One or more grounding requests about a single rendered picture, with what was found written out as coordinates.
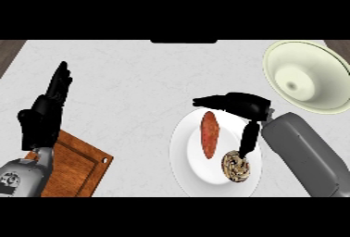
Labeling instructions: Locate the cream ceramic bowl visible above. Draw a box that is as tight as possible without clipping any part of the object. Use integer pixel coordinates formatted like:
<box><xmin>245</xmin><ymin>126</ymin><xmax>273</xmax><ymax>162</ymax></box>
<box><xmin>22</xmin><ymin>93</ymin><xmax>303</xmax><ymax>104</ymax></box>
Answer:
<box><xmin>261</xmin><ymin>40</ymin><xmax>350</xmax><ymax>115</ymax></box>

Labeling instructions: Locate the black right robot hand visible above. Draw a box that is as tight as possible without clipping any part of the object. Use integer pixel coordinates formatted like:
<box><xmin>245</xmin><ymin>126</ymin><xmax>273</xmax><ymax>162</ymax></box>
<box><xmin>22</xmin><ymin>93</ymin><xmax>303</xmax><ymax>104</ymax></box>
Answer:
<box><xmin>192</xmin><ymin>92</ymin><xmax>273</xmax><ymax>158</ymax></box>

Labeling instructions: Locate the orange sweet potato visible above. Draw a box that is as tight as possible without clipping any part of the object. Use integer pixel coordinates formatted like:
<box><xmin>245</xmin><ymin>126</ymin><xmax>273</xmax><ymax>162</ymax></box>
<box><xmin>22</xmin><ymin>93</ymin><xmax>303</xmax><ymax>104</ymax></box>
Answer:
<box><xmin>199</xmin><ymin>110</ymin><xmax>221</xmax><ymax>160</ymax></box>

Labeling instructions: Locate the brown wooden cutting board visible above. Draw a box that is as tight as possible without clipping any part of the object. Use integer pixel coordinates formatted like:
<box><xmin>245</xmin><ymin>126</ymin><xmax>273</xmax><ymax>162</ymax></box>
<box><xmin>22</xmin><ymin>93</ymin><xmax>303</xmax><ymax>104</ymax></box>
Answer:
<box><xmin>25</xmin><ymin>129</ymin><xmax>115</xmax><ymax>198</ymax></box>

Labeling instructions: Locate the brown swirled round pastry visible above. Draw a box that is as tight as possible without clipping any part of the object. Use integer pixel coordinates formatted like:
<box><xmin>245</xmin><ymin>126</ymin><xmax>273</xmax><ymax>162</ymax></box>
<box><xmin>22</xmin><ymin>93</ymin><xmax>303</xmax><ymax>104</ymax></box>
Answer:
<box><xmin>220</xmin><ymin>150</ymin><xmax>251</xmax><ymax>183</ymax></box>

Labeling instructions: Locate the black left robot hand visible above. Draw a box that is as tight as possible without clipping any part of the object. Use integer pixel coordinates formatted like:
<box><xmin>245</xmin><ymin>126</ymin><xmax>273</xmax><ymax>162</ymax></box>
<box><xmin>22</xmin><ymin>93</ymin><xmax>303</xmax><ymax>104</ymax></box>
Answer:
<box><xmin>16</xmin><ymin>60</ymin><xmax>74</xmax><ymax>152</ymax></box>

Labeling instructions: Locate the white round plate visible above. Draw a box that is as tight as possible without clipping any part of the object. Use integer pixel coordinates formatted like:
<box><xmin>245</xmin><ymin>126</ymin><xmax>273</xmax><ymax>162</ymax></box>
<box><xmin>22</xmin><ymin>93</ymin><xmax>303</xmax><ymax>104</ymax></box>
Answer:
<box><xmin>168</xmin><ymin>106</ymin><xmax>264</xmax><ymax>198</ymax></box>

